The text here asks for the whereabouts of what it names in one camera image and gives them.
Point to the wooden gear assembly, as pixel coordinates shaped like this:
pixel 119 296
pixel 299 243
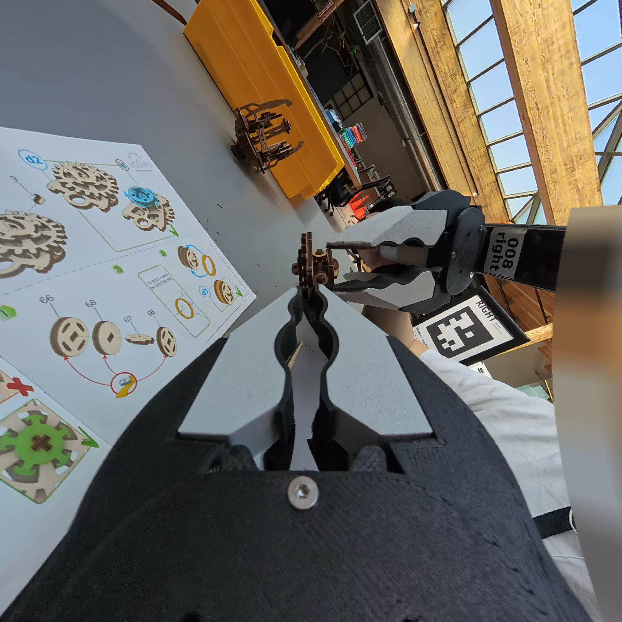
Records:
pixel 316 267

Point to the person's right hand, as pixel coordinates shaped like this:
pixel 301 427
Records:
pixel 375 260

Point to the white air vent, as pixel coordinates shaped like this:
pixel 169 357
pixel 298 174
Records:
pixel 368 22

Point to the wooden ceiling beam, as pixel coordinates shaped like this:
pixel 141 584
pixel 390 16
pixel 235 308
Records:
pixel 544 97

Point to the glass skylight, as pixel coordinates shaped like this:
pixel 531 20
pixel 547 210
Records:
pixel 483 53

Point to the colourful stacked bins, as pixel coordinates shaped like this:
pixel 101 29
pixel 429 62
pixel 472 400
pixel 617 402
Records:
pixel 353 133

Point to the person's right forearm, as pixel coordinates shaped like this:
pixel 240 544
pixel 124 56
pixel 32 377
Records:
pixel 388 325

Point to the flat wooden stick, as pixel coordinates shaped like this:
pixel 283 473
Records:
pixel 294 355

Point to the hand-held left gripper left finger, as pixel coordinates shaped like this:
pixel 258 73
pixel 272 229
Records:
pixel 228 398

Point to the person in white shirt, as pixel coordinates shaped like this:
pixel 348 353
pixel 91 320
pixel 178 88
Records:
pixel 510 437

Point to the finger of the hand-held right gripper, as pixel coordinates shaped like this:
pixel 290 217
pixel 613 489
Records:
pixel 398 294
pixel 393 226

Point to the orange traffic cones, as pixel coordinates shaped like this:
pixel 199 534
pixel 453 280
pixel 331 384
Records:
pixel 362 200

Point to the black framed marker sign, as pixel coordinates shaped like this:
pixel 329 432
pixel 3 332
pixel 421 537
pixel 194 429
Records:
pixel 461 330

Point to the partly built wooden model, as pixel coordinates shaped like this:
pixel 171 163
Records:
pixel 257 141

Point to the yellow plastic bin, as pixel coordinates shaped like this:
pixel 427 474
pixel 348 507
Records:
pixel 252 58

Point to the assembly instruction booklet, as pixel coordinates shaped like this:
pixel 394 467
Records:
pixel 97 291

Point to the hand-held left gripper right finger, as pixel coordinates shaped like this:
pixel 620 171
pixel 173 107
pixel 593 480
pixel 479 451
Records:
pixel 374 388

